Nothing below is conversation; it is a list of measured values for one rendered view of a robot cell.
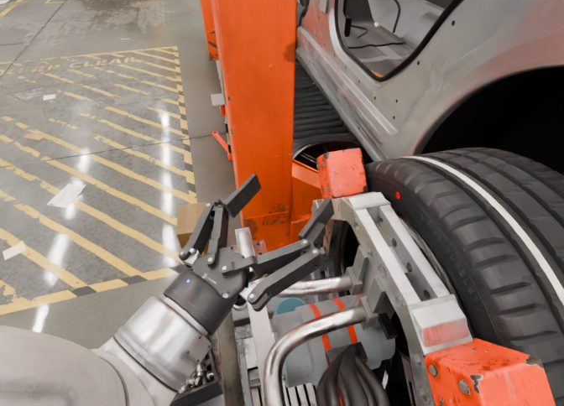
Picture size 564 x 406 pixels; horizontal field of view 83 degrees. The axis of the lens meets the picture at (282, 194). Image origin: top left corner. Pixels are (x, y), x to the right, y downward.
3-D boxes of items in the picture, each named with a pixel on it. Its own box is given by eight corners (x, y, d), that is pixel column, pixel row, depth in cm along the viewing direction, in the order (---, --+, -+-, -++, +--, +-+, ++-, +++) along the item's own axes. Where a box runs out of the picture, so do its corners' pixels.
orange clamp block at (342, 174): (369, 192, 61) (362, 147, 61) (331, 199, 60) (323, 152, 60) (355, 194, 68) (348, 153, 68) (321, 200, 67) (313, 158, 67)
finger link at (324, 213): (297, 235, 39) (302, 236, 38) (326, 196, 42) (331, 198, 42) (302, 248, 41) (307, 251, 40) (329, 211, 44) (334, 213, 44)
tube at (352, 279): (360, 294, 55) (372, 259, 48) (250, 320, 52) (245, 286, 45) (326, 221, 68) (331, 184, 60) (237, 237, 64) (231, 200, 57)
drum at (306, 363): (388, 374, 64) (406, 346, 55) (285, 403, 61) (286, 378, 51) (359, 309, 74) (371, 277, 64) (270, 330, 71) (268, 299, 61)
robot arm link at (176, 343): (192, 400, 34) (228, 351, 37) (148, 373, 28) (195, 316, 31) (145, 353, 39) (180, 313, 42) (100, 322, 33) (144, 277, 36)
